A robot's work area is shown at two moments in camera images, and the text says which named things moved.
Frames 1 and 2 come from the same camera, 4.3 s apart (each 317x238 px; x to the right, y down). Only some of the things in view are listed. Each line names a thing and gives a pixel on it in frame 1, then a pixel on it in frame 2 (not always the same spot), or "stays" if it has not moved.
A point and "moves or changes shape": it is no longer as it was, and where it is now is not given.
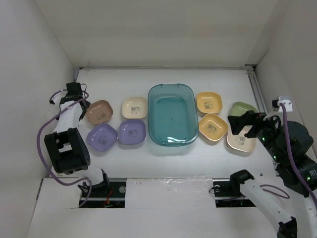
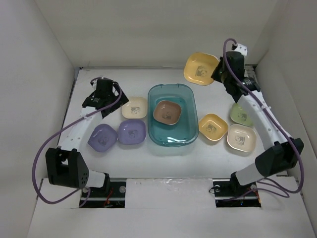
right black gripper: (256, 119) to (215, 75)
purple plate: (132, 132) stays
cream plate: (134, 107) stays
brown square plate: (99, 111) moves or changes shape
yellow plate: (210, 102) to (199, 67)
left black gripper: (83, 113) to (122, 101)
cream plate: (240, 142) stays
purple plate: (102, 137) stays
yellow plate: (212, 126) stays
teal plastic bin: (172, 119) stays
